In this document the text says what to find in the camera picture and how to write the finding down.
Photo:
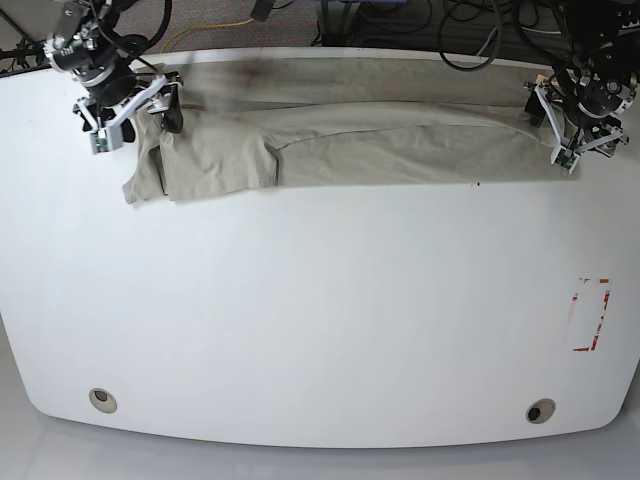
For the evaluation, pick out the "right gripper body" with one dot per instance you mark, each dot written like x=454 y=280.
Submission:
x=108 y=86

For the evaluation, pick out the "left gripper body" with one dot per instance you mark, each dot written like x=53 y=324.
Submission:
x=606 y=93

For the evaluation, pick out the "beige T-shirt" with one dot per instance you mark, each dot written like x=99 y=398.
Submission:
x=265 y=123

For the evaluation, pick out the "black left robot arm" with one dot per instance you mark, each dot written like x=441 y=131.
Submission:
x=590 y=30

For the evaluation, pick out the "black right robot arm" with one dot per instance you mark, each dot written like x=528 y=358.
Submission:
x=85 y=36

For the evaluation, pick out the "white power strip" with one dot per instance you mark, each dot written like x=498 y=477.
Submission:
x=629 y=19

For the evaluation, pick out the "red tape rectangle marking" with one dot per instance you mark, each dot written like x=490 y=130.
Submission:
x=587 y=313

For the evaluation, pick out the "left table grommet hole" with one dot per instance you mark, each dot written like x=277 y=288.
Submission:
x=103 y=401

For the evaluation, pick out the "table grommet hole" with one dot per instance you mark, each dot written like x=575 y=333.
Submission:
x=541 y=411
x=103 y=401

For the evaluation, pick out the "right table grommet hole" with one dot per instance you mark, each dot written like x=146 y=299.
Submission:
x=541 y=411

